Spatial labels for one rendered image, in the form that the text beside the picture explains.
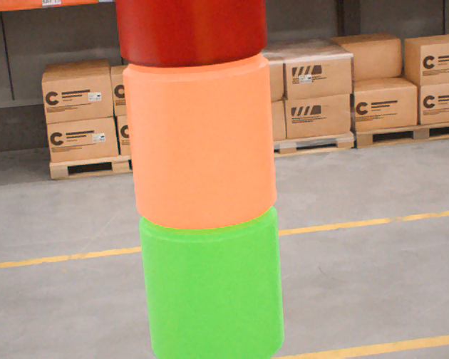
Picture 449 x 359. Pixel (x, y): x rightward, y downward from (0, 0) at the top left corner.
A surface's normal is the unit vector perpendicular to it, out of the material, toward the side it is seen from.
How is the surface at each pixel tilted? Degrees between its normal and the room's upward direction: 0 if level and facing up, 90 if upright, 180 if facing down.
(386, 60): 90
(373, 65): 92
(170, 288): 90
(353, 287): 0
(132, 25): 90
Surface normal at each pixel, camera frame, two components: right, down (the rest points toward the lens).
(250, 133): 0.71, 0.16
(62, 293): -0.07, -0.95
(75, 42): 0.14, 0.29
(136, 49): -0.69, 0.26
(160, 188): -0.49, 0.29
